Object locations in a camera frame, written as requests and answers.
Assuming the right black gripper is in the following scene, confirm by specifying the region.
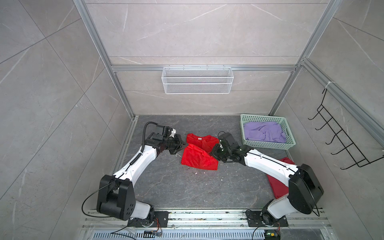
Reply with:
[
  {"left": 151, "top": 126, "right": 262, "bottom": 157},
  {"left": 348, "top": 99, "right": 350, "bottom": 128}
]
[{"left": 208, "top": 143, "right": 232, "bottom": 163}]

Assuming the bright red t-shirt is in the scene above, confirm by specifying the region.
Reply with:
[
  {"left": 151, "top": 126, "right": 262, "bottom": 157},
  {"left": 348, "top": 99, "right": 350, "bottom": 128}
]
[{"left": 181, "top": 134, "right": 219, "bottom": 171}]

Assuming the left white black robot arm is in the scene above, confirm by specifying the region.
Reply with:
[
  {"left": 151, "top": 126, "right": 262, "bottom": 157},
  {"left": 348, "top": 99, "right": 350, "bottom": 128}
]
[{"left": 96, "top": 122, "right": 186, "bottom": 225}]

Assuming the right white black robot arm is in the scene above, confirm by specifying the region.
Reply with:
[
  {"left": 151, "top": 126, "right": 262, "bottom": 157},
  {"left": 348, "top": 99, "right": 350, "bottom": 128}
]
[{"left": 210, "top": 133, "right": 324, "bottom": 226}]

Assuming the light green plastic basket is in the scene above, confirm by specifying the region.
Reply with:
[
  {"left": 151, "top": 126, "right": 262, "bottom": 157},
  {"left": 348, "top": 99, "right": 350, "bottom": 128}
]
[{"left": 240, "top": 114, "right": 296, "bottom": 150}]

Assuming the purple t-shirt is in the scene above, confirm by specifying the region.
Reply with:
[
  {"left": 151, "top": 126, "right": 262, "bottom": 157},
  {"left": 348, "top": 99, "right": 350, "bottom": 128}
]
[{"left": 244, "top": 122, "right": 287, "bottom": 144}]

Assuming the folded dark red t-shirt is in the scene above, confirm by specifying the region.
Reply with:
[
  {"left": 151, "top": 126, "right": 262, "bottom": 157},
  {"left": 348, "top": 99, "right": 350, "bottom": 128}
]
[{"left": 267, "top": 175, "right": 289, "bottom": 199}]

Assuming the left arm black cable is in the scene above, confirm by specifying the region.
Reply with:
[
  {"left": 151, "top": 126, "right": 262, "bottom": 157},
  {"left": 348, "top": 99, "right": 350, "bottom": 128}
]
[{"left": 140, "top": 121, "right": 159, "bottom": 152}]

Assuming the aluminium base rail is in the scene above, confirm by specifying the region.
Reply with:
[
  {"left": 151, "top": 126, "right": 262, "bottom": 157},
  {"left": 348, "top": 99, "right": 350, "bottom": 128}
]
[{"left": 77, "top": 209, "right": 337, "bottom": 240}]

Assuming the white wire mesh shelf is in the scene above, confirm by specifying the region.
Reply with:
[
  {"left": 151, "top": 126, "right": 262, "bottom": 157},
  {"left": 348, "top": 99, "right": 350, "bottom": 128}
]
[{"left": 162, "top": 67, "right": 234, "bottom": 95}]

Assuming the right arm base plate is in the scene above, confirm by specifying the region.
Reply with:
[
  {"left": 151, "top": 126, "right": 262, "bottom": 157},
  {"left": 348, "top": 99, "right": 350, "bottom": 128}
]
[{"left": 245, "top": 210, "right": 289, "bottom": 227}]

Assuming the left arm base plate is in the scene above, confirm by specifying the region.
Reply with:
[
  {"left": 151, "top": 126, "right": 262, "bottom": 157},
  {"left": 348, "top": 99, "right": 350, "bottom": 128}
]
[{"left": 128, "top": 211, "right": 170, "bottom": 228}]

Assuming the black wire hook rack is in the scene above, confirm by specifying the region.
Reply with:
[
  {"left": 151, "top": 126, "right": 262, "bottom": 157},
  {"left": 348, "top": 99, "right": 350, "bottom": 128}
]
[{"left": 308, "top": 89, "right": 384, "bottom": 171}]

